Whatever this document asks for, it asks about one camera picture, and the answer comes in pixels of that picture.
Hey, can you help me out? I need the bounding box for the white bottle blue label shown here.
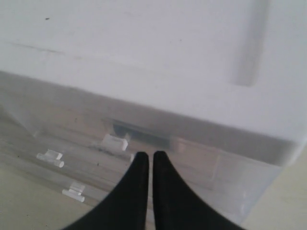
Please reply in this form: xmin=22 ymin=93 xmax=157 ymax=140
xmin=113 ymin=121 xmax=171 ymax=149

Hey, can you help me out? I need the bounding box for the white plastic drawer cabinet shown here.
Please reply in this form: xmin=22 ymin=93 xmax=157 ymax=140
xmin=0 ymin=0 xmax=307 ymax=224

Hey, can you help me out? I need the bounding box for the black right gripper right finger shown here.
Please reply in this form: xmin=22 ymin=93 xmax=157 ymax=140
xmin=153 ymin=151 xmax=242 ymax=230

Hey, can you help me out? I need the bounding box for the wide clear drawer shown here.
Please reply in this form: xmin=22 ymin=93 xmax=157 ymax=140
xmin=0 ymin=108 xmax=133 ymax=199
xmin=0 ymin=144 xmax=109 ymax=206

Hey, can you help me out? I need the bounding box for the middle wide clear drawer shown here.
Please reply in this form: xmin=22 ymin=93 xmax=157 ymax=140
xmin=0 ymin=108 xmax=133 ymax=199

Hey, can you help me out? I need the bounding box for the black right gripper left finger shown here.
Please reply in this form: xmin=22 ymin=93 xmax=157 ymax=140
xmin=65 ymin=152 xmax=149 ymax=230

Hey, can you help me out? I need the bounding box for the bottom wide clear drawer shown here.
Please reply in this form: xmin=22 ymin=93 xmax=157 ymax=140
xmin=0 ymin=144 xmax=109 ymax=206

